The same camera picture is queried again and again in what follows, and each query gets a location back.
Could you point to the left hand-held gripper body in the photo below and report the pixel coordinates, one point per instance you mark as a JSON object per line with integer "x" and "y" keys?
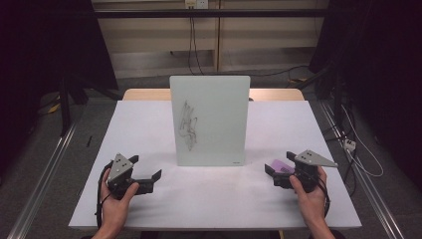
{"x": 120, "y": 167}

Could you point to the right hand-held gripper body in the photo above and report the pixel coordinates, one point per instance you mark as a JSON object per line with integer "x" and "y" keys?
{"x": 307, "y": 166}

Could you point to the person's right hand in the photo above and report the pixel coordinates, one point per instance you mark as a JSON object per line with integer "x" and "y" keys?
{"x": 310, "y": 202}

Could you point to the person's left hand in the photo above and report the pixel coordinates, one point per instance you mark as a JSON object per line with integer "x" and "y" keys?
{"x": 116, "y": 207}

